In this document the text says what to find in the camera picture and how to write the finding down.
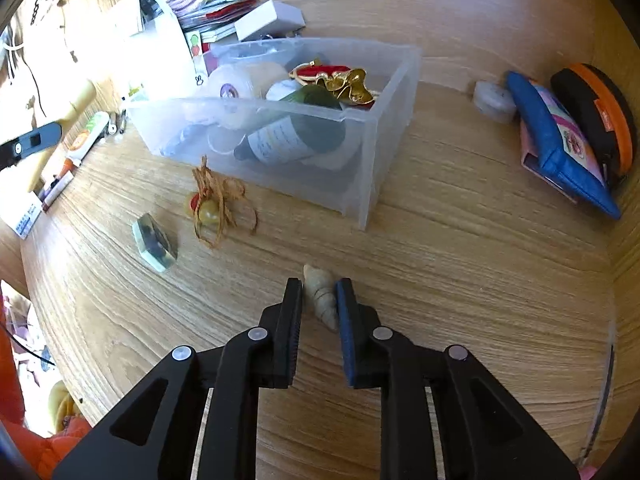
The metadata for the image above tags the white rectangular box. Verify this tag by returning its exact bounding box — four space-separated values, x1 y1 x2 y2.
234 0 306 42

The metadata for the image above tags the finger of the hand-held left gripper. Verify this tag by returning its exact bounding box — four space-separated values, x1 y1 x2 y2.
0 121 63 171

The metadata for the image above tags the white printed carton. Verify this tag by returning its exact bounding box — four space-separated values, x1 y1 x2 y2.
7 192 43 238

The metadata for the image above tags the pale seashell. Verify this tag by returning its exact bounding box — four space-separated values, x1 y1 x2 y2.
302 264 341 332

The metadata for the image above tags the orange cloth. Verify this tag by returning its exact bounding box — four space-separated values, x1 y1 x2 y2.
0 330 96 480

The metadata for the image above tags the small glass-topped block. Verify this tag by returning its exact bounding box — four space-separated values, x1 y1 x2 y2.
131 213 179 273

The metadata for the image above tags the wooden desk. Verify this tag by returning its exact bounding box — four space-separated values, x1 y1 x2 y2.
20 0 640 480

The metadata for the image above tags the stack of colourful packets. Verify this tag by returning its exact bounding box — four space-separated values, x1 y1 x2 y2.
167 0 263 43

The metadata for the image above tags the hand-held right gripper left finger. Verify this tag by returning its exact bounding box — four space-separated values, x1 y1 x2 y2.
52 276 304 480

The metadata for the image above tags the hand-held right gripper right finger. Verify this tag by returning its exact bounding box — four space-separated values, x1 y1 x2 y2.
335 277 581 480

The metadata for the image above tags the dark green dropper bottle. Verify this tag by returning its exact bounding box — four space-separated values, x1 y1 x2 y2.
234 85 347 165

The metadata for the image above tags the brown cord bead ornament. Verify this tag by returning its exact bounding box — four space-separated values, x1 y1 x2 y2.
189 155 258 250

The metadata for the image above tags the clear tape roll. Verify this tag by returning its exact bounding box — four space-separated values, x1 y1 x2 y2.
473 80 517 123

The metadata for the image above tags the blue zip pouch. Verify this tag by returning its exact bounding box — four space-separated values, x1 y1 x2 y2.
505 71 622 220

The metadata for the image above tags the pink notebook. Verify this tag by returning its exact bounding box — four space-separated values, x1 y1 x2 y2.
520 120 581 204

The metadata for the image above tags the white paper file holder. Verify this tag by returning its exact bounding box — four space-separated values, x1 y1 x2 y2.
112 0 211 101

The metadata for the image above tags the orange black round case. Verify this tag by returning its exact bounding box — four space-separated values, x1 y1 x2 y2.
550 63 640 188

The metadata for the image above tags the cream cylinder container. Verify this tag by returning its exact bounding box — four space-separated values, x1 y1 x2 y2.
206 61 288 103

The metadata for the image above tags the white purple marker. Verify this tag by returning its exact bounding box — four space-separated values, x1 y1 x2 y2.
40 157 83 211

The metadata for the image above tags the translucent plastic drawer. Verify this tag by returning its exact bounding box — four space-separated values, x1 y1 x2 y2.
125 37 422 232

